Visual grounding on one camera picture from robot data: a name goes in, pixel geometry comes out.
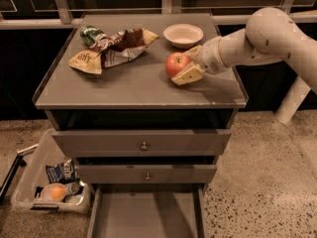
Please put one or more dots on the cup with orange content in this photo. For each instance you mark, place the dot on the cup with orange content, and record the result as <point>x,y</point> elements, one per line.
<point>54,191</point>

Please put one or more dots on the brown chip bag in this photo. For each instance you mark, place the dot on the brown chip bag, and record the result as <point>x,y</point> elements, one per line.
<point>106,52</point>

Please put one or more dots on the clear plastic bin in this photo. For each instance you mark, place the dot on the clear plastic bin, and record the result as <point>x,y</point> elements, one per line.
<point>34,178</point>

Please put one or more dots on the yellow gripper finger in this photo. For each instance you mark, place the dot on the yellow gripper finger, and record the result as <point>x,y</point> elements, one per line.
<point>191,73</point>
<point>193,52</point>

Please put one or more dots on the red apple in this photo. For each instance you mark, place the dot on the red apple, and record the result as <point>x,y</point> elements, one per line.
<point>175,63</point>

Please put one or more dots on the metal railing frame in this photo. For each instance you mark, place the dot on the metal railing frame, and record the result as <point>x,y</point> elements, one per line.
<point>31,14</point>

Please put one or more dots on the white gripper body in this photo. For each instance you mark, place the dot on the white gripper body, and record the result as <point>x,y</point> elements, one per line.
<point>208,58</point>

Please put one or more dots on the blue snack bag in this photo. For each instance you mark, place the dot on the blue snack bag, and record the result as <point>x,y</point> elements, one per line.
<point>62,173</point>

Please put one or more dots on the bottom grey drawer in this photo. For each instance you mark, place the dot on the bottom grey drawer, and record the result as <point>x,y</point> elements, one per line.
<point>148,211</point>

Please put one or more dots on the grey drawer cabinet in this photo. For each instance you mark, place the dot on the grey drawer cabinet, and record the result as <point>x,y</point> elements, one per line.
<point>138,84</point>

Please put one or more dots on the white paper bowl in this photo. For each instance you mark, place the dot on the white paper bowl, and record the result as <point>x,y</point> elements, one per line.
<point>183,36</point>

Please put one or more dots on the top grey drawer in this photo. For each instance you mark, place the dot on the top grey drawer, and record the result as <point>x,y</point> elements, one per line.
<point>142,143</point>

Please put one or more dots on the grey drawer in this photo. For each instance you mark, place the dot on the grey drawer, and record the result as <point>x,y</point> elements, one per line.
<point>142,143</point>
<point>149,172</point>
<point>148,211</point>

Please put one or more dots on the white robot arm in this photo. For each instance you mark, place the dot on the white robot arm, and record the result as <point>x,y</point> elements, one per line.
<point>270,35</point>

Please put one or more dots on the middle grey drawer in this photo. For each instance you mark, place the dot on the middle grey drawer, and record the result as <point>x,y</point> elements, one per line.
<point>149,172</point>

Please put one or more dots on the green soda can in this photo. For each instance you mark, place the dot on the green soda can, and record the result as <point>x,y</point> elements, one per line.
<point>90,35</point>

